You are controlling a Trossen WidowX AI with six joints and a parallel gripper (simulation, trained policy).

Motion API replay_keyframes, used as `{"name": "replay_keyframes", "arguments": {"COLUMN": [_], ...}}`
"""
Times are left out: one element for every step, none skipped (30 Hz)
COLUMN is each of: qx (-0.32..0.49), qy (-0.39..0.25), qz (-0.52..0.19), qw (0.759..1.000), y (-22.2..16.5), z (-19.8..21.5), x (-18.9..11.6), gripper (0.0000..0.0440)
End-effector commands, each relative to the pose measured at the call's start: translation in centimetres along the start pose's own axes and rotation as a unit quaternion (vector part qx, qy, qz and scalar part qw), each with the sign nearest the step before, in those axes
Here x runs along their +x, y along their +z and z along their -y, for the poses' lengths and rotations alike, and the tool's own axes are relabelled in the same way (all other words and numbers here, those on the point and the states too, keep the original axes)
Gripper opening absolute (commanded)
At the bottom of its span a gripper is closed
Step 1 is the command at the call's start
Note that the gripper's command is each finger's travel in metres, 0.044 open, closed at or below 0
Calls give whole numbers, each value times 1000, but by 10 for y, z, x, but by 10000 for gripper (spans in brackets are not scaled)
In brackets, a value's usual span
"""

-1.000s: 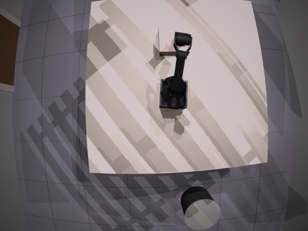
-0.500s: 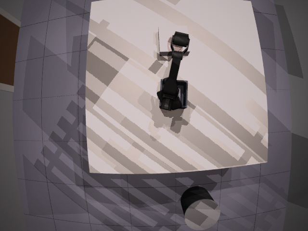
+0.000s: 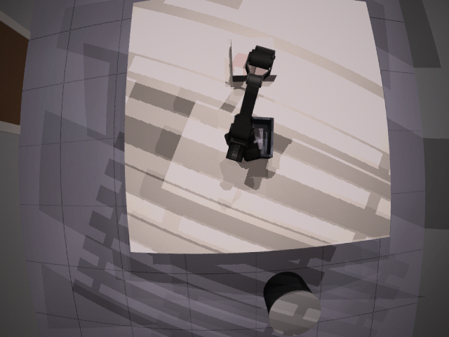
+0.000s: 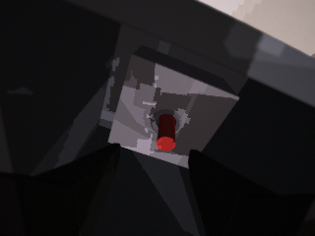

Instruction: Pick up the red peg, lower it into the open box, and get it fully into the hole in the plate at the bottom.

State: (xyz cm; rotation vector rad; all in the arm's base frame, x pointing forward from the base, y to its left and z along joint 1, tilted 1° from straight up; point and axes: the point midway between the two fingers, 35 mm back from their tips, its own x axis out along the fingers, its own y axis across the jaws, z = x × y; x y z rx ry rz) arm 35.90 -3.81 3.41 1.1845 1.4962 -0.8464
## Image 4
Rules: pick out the dark red peg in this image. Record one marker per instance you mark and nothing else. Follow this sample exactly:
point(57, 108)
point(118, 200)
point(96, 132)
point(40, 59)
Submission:
point(166, 132)

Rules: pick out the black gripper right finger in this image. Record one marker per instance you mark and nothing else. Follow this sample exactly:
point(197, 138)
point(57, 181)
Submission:
point(232, 205)

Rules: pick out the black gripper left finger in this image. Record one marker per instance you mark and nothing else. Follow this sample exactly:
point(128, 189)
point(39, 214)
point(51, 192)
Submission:
point(64, 201)

